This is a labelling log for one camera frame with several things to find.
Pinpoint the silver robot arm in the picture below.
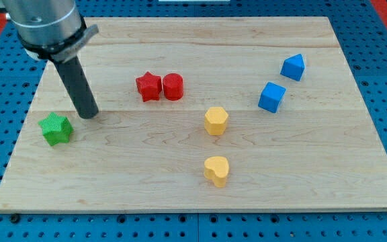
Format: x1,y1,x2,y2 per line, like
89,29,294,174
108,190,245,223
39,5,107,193
3,0,99,63

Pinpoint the red star block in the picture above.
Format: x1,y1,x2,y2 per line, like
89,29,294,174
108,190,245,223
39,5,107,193
136,72,162,102

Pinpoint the green star block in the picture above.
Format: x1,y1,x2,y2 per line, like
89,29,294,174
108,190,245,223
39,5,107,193
38,112,73,146

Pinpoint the wooden board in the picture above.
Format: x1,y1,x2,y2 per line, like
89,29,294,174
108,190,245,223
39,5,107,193
0,17,387,214

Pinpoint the yellow hexagon block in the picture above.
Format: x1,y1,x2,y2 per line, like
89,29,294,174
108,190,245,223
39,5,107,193
204,107,229,136

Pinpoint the red cylinder block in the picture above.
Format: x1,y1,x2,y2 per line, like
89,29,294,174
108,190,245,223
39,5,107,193
163,73,184,101

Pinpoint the yellow heart block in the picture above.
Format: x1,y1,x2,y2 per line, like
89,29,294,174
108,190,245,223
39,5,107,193
204,156,229,188

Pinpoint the blue cube block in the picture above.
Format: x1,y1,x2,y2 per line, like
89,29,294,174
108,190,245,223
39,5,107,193
258,82,286,113

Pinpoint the blue pentagon block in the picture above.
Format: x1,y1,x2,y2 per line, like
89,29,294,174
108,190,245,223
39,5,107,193
280,54,305,81

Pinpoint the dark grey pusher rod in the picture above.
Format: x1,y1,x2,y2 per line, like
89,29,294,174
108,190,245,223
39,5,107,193
54,56,99,119

